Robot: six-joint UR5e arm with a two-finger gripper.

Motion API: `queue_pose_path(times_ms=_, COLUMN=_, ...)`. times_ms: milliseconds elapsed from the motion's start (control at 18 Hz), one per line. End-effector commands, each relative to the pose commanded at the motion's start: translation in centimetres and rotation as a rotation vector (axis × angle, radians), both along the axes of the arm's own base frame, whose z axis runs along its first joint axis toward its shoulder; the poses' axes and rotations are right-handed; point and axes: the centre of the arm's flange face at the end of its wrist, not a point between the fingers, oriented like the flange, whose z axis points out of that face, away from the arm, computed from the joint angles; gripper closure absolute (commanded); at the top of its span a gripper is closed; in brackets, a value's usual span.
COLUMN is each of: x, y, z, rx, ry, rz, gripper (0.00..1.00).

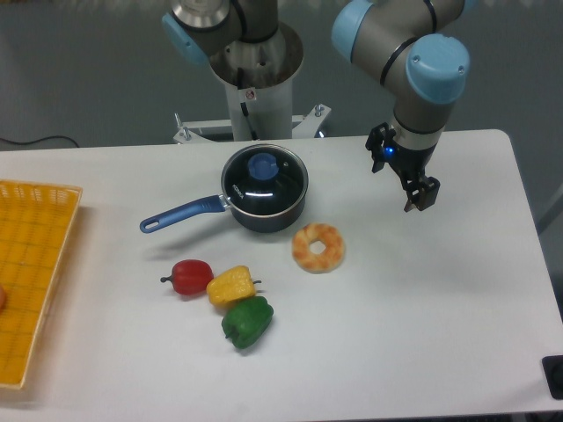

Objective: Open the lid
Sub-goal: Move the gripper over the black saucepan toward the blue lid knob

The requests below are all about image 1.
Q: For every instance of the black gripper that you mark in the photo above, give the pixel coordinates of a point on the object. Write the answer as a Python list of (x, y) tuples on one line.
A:
[(385, 147)]

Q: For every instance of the glass lid blue knob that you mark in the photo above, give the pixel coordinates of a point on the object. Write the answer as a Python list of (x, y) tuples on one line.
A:
[(264, 179)]

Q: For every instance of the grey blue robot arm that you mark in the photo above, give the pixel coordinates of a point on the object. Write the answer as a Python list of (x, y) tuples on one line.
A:
[(399, 44)]

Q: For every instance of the yellow bell pepper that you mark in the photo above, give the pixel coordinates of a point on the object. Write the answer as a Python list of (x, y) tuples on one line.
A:
[(231, 286)]

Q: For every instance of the black device table corner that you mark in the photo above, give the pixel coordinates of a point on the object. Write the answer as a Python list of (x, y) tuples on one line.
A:
[(553, 368)]

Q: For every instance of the green bell pepper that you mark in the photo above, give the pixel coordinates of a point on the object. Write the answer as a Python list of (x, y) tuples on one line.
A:
[(244, 324)]

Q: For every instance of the red bell pepper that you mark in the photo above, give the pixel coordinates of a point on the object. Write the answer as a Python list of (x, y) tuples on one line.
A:
[(190, 277)]

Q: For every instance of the yellow woven basket tray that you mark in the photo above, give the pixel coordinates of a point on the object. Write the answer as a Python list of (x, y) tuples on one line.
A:
[(36, 220)]

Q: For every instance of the white metal base frame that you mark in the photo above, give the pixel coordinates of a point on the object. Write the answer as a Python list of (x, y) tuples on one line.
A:
[(304, 126)]

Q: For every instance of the dark saucepan blue handle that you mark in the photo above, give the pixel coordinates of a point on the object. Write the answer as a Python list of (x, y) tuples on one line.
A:
[(218, 204)]

